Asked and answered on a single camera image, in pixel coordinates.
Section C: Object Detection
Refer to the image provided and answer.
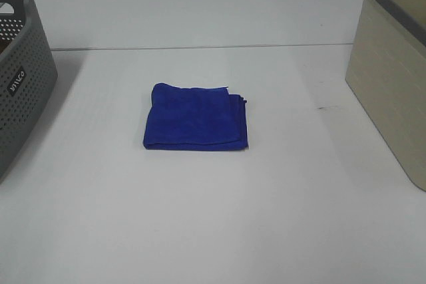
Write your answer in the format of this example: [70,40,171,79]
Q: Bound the blue towel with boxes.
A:
[142,83,248,151]

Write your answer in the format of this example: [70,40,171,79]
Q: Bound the beige basket with grey rim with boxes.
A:
[345,0,425,190]

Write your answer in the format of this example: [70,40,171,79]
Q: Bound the grey perforated plastic basket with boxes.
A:
[1,0,58,175]

